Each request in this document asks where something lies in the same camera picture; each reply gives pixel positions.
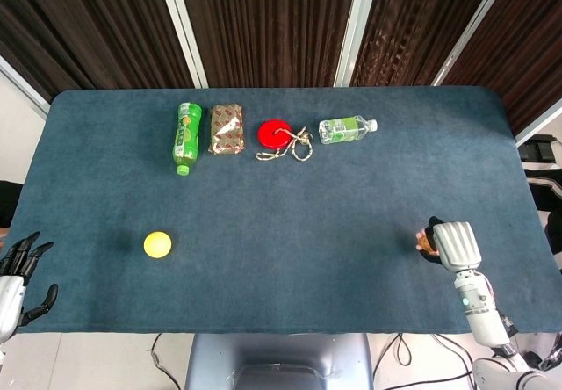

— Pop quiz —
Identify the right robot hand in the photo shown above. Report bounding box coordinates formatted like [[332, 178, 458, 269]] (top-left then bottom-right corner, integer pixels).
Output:
[[415, 216, 483, 273]]

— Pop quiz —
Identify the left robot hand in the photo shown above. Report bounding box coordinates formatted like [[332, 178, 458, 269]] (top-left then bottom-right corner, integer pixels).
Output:
[[0, 231, 60, 343]]

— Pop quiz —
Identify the small orange turtle toy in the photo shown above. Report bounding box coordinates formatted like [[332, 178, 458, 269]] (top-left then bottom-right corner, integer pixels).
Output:
[[414, 227, 436, 254]]

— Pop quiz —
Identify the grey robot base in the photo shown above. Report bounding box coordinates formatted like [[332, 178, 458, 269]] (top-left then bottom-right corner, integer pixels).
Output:
[[184, 332, 374, 390]]

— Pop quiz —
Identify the black pedal device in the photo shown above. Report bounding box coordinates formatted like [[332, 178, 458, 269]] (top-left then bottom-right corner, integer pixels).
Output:
[[517, 134, 562, 163]]

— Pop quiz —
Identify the yellow ball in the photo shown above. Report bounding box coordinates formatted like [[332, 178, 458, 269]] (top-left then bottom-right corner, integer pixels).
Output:
[[142, 230, 173, 260]]

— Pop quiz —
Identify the clear water bottle green label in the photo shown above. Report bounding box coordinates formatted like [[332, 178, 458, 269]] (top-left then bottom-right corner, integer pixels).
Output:
[[318, 115, 378, 146]]

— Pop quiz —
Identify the blue table cloth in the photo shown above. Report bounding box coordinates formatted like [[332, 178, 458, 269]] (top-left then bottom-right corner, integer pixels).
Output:
[[8, 84, 562, 336]]

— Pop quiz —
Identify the dark wooden screen panel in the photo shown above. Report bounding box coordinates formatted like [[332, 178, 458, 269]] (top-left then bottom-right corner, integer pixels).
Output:
[[0, 0, 197, 104], [175, 0, 362, 89], [441, 0, 562, 136], [349, 0, 502, 88]]

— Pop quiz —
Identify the green tea bottle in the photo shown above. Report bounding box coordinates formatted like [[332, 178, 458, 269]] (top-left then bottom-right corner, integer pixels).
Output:
[[169, 102, 204, 177]]

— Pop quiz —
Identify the brown snack packet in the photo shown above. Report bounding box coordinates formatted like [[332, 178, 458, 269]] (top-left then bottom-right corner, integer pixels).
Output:
[[207, 103, 246, 156]]

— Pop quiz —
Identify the black floor cable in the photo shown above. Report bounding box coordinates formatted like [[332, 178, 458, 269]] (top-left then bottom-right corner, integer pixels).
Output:
[[149, 332, 188, 390], [371, 331, 478, 390]]

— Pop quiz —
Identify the red disc with rope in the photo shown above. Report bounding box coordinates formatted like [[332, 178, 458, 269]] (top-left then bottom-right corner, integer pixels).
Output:
[[255, 119, 314, 163]]

